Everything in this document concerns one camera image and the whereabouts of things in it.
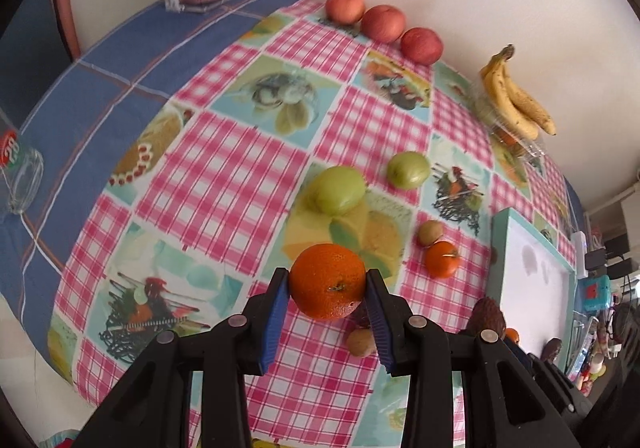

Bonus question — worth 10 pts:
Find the red apple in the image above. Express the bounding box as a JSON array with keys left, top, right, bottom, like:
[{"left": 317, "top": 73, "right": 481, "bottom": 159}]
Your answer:
[
  {"left": 400, "top": 27, "right": 444, "bottom": 66},
  {"left": 361, "top": 5, "right": 406, "bottom": 43},
  {"left": 326, "top": 0, "right": 365, "bottom": 25}
]

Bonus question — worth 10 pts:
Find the small brown round fruit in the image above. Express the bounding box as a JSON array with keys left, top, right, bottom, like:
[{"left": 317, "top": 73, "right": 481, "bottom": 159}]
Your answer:
[
  {"left": 417, "top": 221, "right": 444, "bottom": 247},
  {"left": 346, "top": 328, "right": 377, "bottom": 358}
]

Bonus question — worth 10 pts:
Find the white tray with teal rim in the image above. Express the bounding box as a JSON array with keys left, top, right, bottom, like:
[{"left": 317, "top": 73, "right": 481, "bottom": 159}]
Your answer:
[{"left": 490, "top": 208, "right": 577, "bottom": 376}]

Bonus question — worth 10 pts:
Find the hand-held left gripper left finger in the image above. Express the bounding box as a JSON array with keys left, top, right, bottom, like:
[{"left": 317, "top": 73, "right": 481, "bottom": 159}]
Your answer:
[{"left": 75, "top": 267, "right": 292, "bottom": 448}]

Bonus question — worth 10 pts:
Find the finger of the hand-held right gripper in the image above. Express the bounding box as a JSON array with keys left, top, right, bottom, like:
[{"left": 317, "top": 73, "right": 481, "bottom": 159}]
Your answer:
[{"left": 514, "top": 344, "right": 542, "bottom": 373}]

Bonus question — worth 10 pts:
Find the yellow banana bunch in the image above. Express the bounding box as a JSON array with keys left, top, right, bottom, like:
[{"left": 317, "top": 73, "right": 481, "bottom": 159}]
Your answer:
[{"left": 480, "top": 44, "right": 557, "bottom": 141}]

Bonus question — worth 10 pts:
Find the teal patterned box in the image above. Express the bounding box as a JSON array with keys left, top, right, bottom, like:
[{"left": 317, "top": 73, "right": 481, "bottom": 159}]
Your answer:
[{"left": 580, "top": 275, "right": 613, "bottom": 314}]

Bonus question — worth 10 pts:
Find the large green guava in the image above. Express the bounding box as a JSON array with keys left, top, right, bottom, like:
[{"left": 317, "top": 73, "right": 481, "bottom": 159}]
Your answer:
[{"left": 305, "top": 166, "right": 367, "bottom": 217}]

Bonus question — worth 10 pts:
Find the clear plastic container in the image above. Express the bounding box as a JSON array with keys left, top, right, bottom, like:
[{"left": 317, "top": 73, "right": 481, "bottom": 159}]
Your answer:
[{"left": 472, "top": 83, "right": 548, "bottom": 161}]

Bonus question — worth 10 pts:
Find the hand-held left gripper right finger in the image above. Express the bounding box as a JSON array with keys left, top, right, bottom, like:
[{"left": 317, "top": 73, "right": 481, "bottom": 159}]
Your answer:
[{"left": 364, "top": 268, "right": 583, "bottom": 448}]

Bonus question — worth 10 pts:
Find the small green guava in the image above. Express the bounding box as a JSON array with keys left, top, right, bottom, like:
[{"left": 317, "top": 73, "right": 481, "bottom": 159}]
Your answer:
[{"left": 386, "top": 151, "right": 431, "bottom": 189}]

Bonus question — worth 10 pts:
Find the large orange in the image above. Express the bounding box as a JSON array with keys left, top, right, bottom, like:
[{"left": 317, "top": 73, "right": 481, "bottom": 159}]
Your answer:
[{"left": 289, "top": 243, "right": 367, "bottom": 321}]

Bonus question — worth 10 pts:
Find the pink chair back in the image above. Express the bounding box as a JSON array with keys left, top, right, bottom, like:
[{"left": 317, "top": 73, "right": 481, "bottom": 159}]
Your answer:
[{"left": 50, "top": 0, "right": 83, "bottom": 62}]

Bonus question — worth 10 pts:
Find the clear drinking glass red logo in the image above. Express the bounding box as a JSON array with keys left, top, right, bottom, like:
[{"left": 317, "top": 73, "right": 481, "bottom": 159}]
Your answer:
[{"left": 0, "top": 111, "right": 45, "bottom": 215}]

